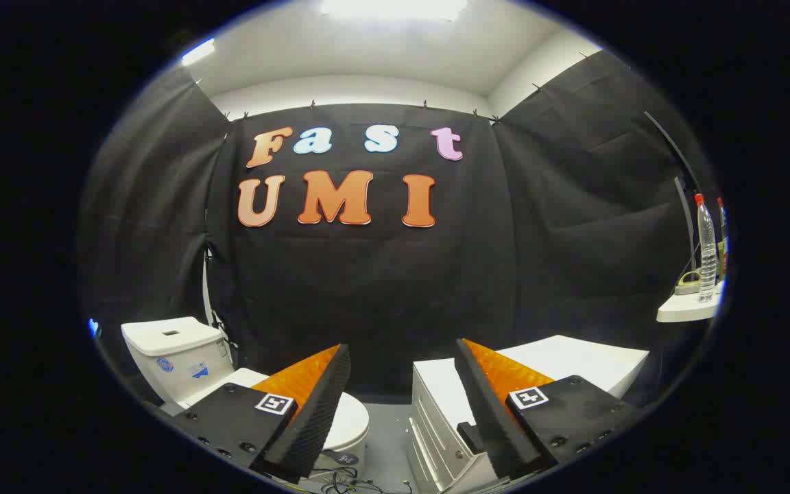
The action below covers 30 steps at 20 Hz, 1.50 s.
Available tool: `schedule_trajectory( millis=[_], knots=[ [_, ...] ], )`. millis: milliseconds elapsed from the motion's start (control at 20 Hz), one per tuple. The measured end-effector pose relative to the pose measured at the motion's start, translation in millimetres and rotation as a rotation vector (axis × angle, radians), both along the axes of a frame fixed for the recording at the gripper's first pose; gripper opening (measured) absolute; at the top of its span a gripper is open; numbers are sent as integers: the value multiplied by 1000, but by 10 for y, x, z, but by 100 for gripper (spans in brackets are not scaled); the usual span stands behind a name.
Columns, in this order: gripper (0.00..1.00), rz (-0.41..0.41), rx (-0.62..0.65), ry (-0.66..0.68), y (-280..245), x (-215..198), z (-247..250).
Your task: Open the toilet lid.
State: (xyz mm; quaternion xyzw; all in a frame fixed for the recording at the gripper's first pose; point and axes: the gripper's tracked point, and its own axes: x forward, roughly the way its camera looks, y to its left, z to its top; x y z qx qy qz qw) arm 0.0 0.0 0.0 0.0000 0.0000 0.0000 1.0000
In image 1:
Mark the white toilet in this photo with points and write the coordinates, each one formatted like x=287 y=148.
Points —
x=175 y=350

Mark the clear water bottle red cap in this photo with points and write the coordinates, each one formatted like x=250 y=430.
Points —
x=706 y=254

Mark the yellow-green tape roll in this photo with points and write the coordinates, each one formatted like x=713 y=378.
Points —
x=688 y=281

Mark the white toilet lid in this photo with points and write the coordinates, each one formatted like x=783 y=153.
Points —
x=352 y=418

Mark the small ceiling light strip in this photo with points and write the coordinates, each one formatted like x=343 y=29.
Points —
x=199 y=52

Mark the black curved rod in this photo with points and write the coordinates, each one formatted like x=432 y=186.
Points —
x=673 y=147

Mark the grey upright rod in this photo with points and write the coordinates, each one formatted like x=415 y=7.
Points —
x=686 y=213

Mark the dark bottle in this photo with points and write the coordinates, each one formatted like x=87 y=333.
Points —
x=723 y=240

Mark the white shelf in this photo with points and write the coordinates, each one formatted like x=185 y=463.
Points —
x=683 y=309

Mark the black backdrop cloth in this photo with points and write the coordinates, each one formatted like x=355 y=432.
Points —
x=367 y=288

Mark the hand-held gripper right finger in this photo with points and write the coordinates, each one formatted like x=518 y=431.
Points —
x=487 y=412

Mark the large ceiling light panel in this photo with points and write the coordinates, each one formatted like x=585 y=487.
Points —
x=395 y=8

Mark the white drawer cabinet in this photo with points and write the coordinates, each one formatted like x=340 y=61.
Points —
x=573 y=360

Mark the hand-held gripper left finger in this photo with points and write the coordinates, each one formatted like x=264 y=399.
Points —
x=313 y=418

